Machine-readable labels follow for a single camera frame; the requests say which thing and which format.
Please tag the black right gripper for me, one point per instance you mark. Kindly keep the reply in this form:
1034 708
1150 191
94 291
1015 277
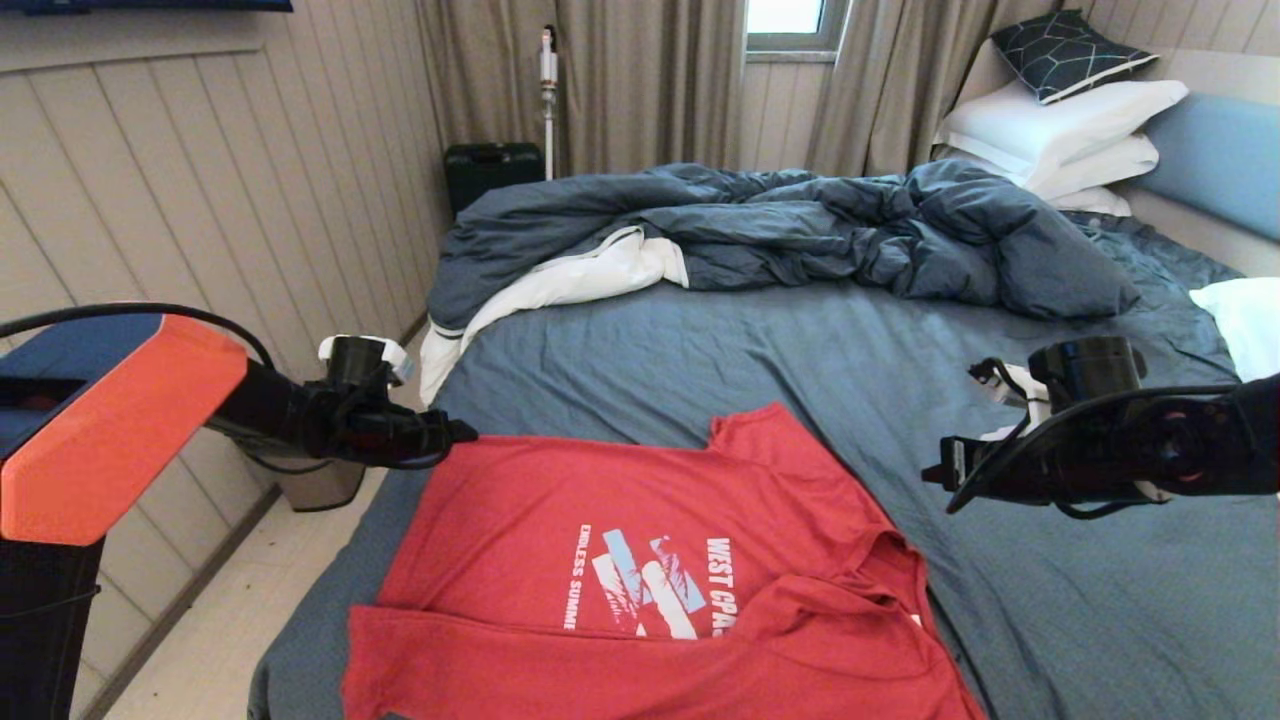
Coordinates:
990 470

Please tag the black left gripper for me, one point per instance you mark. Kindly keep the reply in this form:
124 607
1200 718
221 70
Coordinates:
410 440

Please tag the red printed t-shirt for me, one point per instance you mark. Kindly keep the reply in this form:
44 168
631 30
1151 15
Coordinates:
550 520

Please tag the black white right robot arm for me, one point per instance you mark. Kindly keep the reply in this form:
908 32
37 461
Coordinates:
1160 450

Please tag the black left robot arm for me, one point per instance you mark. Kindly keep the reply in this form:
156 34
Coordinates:
100 430

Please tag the taupe trash bin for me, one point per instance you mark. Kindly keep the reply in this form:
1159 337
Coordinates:
325 490

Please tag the bed with blue sheet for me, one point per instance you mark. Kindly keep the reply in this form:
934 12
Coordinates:
850 350

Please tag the white blanket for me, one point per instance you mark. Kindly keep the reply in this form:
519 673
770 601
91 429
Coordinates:
600 272

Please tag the black suitcase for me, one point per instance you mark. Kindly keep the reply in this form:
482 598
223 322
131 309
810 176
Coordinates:
490 170

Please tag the dark blue crumpled duvet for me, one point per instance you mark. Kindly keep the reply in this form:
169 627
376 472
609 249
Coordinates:
800 228

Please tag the white stick vacuum cleaner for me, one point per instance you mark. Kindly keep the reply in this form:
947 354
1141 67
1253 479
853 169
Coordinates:
549 85

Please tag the large white pillow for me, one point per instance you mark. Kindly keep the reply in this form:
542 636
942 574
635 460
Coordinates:
1045 125

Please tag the blue headboard cushion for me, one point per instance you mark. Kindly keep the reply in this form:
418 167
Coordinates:
1220 155

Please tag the dark geometric patterned cushion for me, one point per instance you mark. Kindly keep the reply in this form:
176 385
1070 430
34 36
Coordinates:
1065 55

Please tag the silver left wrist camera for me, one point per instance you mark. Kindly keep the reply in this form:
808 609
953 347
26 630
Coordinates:
402 367

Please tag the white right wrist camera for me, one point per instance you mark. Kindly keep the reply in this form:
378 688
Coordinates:
1010 395

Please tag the window with grey frame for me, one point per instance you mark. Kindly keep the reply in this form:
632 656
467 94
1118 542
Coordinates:
790 18

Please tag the wall-mounted television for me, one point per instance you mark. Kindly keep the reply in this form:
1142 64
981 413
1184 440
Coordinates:
150 5

